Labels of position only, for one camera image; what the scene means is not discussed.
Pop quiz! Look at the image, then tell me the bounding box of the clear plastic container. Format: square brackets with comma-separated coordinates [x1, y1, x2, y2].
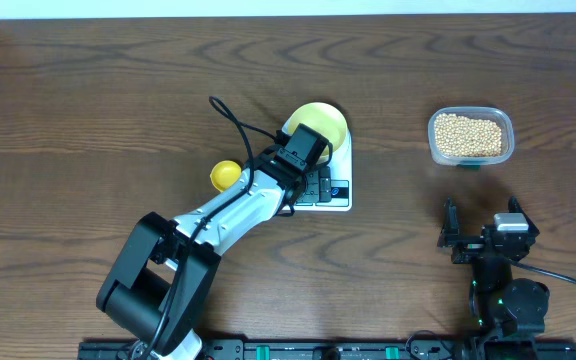
[428, 106, 515, 167]

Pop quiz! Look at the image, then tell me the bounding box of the pile of soybeans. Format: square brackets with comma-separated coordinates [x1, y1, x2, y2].
[433, 114, 502, 157]

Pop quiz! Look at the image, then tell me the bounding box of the yellow measuring scoop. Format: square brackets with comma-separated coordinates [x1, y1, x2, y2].
[209, 160, 242, 192]

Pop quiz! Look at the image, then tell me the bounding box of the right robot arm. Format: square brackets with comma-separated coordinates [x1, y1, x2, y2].
[438, 197, 550, 359]

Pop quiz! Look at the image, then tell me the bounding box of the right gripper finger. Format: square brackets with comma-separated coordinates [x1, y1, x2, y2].
[441, 198, 460, 241]
[508, 196, 538, 233]

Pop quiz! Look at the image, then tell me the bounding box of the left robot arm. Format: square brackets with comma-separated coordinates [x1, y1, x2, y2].
[96, 145, 334, 359]

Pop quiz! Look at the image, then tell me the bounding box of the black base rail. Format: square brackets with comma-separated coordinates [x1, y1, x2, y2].
[77, 337, 576, 360]

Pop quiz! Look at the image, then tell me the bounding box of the white digital kitchen scale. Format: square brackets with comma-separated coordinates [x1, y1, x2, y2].
[281, 128, 353, 211]

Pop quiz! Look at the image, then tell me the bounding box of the yellow bowl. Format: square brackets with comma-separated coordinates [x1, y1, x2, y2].
[282, 102, 351, 157]

